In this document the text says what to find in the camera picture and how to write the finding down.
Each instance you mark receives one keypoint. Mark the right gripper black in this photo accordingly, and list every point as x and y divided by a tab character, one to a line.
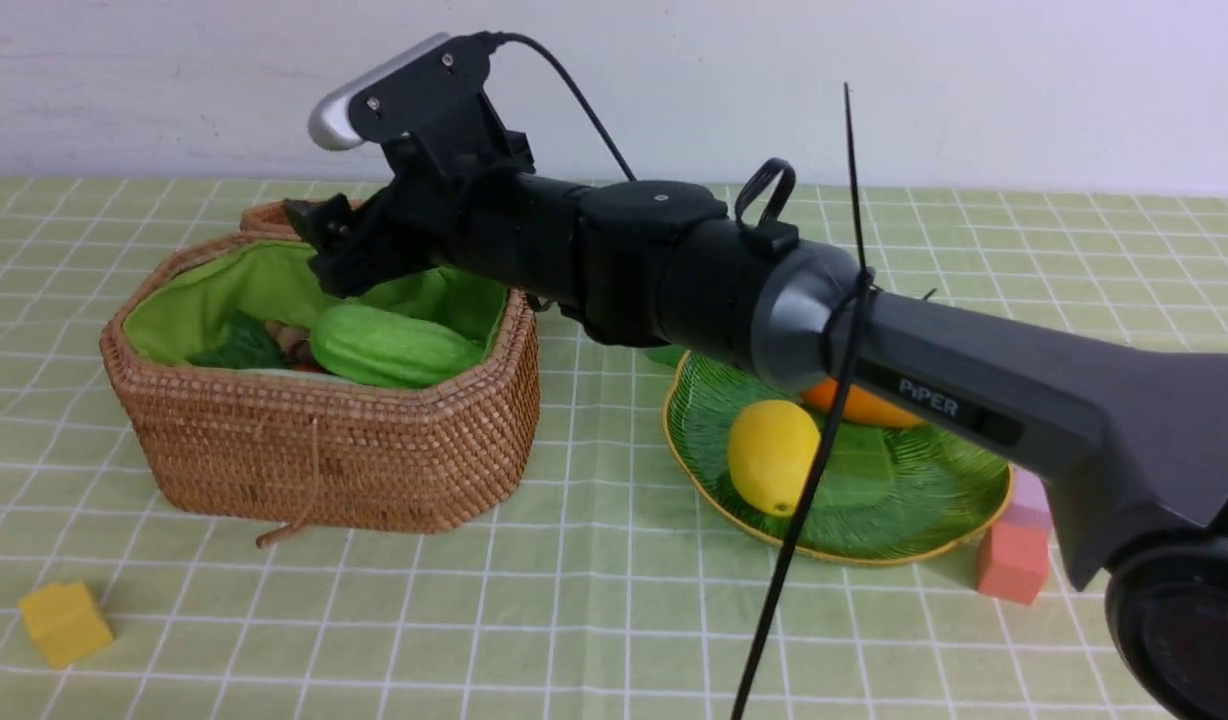
393	232

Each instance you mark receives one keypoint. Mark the light green bitter gourd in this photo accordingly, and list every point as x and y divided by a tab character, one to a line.
386	348

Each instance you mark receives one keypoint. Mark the yellow lemon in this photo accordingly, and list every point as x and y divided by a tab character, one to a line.
770	450

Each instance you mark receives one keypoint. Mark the orange mango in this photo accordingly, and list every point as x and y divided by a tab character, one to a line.
860	407

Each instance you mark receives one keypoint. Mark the purple eggplant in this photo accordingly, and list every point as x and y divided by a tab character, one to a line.
293	342

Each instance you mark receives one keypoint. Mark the white radish with leaves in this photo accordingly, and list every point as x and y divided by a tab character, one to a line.
246	346

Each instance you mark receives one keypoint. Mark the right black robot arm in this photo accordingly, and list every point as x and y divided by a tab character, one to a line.
1132	443

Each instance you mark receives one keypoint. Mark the woven basket lid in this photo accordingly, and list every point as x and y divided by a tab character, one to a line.
271	219

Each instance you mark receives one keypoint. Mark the woven wicker basket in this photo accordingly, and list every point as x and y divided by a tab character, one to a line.
304	449

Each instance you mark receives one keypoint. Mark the green foam cube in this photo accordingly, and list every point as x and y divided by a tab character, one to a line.
668	356

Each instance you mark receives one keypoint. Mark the green checkered tablecloth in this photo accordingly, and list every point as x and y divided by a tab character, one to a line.
604	589

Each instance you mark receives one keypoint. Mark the yellow foam cube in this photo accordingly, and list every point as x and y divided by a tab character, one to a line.
65	623

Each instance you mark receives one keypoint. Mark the green glass leaf plate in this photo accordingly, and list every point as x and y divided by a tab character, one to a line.
887	496

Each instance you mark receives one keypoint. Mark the pink foam cube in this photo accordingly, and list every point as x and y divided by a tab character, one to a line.
1028	505

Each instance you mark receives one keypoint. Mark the orange foam block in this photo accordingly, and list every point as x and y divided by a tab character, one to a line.
1013	562

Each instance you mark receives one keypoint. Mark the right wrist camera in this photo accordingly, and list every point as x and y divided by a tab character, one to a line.
406	93

